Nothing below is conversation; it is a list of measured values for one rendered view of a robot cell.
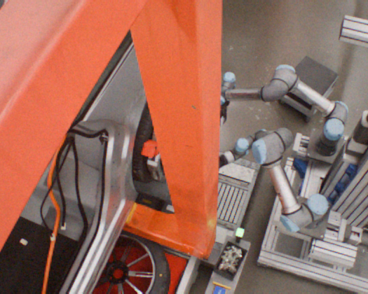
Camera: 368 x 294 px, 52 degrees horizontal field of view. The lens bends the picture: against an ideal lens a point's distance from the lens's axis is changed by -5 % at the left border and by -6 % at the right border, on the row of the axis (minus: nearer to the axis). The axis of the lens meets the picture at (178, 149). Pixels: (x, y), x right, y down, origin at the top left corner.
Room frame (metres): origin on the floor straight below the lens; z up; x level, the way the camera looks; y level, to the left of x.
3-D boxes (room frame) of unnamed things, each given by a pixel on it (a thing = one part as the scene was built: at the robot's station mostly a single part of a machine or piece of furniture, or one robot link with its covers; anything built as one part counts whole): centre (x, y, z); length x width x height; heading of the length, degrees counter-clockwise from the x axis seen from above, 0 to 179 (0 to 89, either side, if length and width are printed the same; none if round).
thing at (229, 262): (0.54, -0.21, 0.51); 0.20 x 0.14 x 0.13; 143
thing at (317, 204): (0.65, -0.68, 0.98); 0.13 x 0.12 x 0.14; 110
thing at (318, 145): (1.09, -0.92, 0.87); 0.15 x 0.15 x 0.10
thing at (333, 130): (1.09, -0.93, 0.98); 0.13 x 0.12 x 0.14; 146
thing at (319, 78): (2.00, -1.21, 0.17); 0.43 x 0.36 x 0.34; 131
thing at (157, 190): (1.39, 0.19, 0.32); 0.40 x 0.30 x 0.28; 151
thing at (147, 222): (0.84, 0.25, 0.69); 0.52 x 0.17 x 0.35; 61
